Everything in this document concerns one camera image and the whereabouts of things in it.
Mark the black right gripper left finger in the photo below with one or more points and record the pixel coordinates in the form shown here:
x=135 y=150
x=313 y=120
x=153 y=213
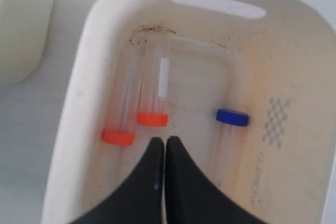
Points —
x=139 y=197

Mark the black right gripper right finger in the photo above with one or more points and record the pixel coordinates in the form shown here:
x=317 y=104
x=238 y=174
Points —
x=190 y=197

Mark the blue-capped clear tube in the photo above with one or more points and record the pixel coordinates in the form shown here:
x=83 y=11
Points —
x=230 y=140

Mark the red-capped clear tube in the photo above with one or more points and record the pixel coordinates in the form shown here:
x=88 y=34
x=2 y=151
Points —
x=118 y=129
x=154 y=84

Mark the cream plastic bin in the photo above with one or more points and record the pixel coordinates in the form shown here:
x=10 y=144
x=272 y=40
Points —
x=24 y=28
x=271 y=59

